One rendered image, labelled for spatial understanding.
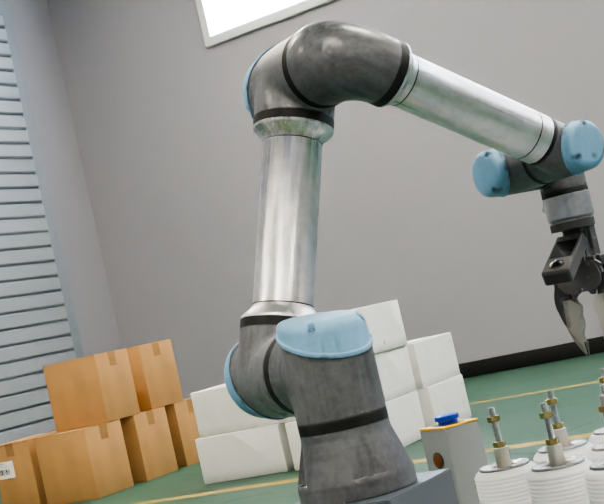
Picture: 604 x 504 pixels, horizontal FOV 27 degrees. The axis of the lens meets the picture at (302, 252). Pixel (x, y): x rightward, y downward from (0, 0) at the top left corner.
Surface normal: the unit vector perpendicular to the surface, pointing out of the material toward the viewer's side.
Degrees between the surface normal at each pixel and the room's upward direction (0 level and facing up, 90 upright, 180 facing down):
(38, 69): 90
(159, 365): 90
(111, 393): 90
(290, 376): 90
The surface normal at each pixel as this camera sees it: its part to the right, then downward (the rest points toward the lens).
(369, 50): 0.14, -0.22
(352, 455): -0.03, -0.37
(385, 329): 0.84, -0.22
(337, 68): -0.13, 0.31
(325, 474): -0.57, -0.23
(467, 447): 0.50, -0.16
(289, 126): -0.11, 0.54
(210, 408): -0.47, 0.05
